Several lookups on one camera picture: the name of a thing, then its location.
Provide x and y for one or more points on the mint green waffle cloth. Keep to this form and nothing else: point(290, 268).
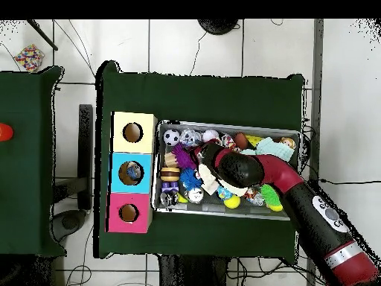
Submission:
point(275, 149)

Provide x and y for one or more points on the red round disc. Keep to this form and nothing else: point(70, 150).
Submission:
point(5, 132)

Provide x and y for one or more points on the black round floor base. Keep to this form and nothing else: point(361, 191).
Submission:
point(217, 25)

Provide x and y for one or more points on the black upright panel stand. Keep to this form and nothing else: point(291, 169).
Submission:
point(86, 155)

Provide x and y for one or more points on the multicoloured speckled toy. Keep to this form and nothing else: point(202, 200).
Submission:
point(28, 58)

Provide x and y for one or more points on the cream yellow waffle cloth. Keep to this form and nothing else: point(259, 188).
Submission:
point(208, 179)

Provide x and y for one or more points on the dark green table cloth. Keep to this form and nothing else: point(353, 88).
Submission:
point(202, 95)

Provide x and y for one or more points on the small baseball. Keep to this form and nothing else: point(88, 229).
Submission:
point(211, 136)

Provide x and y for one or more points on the brown wooden yo-yo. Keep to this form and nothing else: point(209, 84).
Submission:
point(169, 174)

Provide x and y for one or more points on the blue spiky ball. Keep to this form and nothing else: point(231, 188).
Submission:
point(190, 177)

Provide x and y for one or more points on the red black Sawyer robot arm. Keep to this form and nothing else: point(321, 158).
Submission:
point(297, 202)

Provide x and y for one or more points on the dark green side table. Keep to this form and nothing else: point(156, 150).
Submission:
point(30, 179)

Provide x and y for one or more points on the wooden box with three holes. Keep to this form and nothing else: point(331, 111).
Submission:
point(116, 173)

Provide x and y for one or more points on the purple spiky ball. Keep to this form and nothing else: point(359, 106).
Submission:
point(183, 156)

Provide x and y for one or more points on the small soccer ball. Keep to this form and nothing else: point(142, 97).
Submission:
point(171, 137)

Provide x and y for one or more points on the green spiky rubber ball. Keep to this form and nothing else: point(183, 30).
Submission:
point(271, 195)

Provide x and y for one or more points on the yellow ball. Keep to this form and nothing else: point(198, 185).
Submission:
point(232, 201)

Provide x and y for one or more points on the clear blue packet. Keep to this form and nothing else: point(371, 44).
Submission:
point(133, 173)

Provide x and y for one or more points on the shallow clear mesh bin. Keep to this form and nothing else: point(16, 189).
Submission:
point(156, 205)

